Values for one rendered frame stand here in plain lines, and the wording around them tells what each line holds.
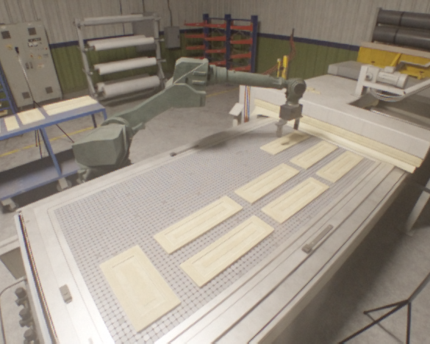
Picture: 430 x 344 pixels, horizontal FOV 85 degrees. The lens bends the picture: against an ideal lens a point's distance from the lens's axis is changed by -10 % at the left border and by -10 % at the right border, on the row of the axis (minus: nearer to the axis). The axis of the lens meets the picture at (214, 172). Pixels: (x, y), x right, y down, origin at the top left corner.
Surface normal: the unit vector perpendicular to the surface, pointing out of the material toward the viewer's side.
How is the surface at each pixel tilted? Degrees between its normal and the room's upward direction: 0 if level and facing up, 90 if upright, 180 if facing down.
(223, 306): 0
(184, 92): 90
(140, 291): 0
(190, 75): 90
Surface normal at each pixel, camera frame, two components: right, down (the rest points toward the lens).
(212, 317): 0.00, -0.83
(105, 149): 0.11, 0.55
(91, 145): -0.18, 0.55
